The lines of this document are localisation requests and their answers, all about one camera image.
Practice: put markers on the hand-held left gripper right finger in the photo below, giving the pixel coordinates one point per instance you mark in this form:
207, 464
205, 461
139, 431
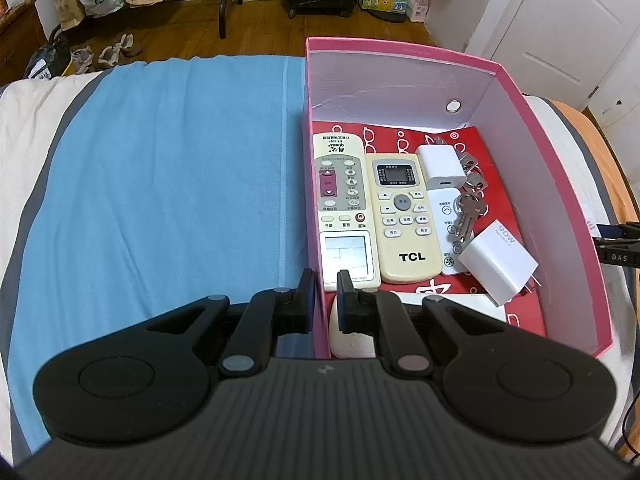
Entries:
343, 310

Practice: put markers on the red paper with glasses print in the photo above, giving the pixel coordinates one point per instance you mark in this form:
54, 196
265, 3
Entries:
530, 321

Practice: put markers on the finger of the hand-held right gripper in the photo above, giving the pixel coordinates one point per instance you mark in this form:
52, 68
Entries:
620, 231

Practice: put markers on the grey shoe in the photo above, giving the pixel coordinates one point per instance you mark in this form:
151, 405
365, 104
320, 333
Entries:
82, 60

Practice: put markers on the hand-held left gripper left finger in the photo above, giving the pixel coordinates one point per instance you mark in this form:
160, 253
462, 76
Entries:
309, 300

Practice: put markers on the silver key bunch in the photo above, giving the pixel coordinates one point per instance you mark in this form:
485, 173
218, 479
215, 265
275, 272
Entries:
467, 215

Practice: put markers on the pink cardboard box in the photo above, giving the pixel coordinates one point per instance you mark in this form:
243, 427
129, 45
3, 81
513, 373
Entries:
550, 210

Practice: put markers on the white rounded device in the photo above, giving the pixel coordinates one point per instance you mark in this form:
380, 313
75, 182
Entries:
350, 346

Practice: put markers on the cream remote control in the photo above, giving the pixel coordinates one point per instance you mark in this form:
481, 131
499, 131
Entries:
405, 255

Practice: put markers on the large white charger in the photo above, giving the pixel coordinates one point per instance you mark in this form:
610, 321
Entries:
495, 260

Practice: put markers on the wooden cabinet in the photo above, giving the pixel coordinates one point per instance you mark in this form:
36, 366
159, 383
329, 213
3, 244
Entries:
20, 40

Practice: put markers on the blue blanket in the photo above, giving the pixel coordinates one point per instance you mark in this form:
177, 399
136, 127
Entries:
150, 185

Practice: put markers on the slim white remote control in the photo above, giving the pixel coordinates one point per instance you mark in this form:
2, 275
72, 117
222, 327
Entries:
442, 210

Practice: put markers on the small white charger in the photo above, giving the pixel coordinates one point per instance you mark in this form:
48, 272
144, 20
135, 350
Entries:
440, 165

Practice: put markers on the white door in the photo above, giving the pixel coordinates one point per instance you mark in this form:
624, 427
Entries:
565, 25

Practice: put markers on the black bag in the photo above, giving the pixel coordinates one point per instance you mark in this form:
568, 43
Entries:
50, 60

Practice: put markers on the pair of beige shoes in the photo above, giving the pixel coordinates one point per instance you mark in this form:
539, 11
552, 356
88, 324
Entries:
117, 50

